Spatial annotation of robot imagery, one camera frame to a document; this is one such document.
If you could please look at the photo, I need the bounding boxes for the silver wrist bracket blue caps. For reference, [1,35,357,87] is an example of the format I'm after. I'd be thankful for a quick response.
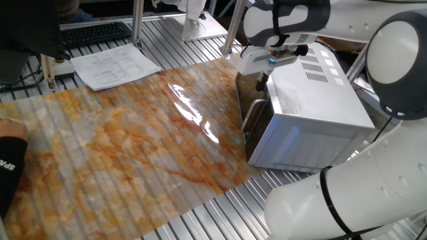
[266,45,310,67]

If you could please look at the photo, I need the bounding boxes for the white stand with metal plate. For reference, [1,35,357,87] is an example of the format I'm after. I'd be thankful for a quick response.
[151,0,229,43]

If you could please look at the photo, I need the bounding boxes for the short aluminium profile post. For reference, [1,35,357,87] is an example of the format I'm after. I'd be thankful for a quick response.
[40,54,57,91]

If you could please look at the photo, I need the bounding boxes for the bare person hand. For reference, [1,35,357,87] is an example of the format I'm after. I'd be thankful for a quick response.
[0,118,29,141]

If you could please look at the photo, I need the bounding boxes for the black sleeved forearm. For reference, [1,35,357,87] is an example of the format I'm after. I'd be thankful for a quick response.
[0,135,29,221]

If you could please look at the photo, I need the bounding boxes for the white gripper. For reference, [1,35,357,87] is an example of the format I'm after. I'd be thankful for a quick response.
[235,45,278,93]

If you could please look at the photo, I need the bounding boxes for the aluminium frame post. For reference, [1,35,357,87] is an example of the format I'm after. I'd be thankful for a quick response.
[130,0,145,51]
[346,45,370,85]
[220,0,249,57]

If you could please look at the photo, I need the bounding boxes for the seated person in background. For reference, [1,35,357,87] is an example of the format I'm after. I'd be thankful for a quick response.
[55,0,98,24]

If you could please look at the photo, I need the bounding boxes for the black computer keyboard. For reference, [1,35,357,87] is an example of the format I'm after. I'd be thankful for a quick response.
[59,21,133,49]

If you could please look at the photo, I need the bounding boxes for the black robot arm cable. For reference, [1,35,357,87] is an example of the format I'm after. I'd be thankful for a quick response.
[318,116,395,240]

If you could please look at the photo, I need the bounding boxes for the orange marble pattern mat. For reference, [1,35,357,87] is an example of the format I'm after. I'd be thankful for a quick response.
[0,56,268,240]

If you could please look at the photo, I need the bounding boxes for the silver microwave oven body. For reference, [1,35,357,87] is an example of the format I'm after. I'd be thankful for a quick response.
[245,41,376,174]

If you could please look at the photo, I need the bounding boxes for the printed white paper sheets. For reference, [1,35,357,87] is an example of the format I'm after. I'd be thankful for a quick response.
[70,43,162,92]

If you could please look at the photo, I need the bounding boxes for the black glass microwave door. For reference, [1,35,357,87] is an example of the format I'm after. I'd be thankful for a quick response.
[235,71,270,143]

